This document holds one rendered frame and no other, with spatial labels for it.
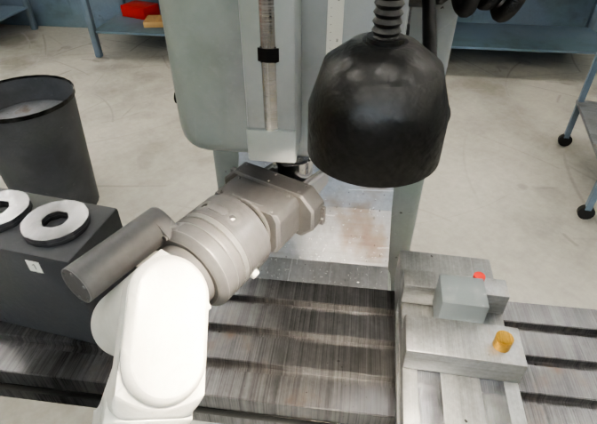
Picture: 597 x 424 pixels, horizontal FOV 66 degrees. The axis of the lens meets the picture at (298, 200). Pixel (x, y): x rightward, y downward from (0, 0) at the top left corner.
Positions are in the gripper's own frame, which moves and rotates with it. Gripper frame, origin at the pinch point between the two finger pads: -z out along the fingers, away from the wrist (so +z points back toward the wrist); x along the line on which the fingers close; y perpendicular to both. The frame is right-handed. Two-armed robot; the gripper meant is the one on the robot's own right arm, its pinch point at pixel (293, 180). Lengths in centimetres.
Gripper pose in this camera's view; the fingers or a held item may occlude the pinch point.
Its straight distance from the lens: 55.3
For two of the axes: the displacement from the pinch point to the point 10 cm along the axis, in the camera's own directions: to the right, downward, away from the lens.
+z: -5.3, 5.1, -6.8
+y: -0.1, 8.0, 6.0
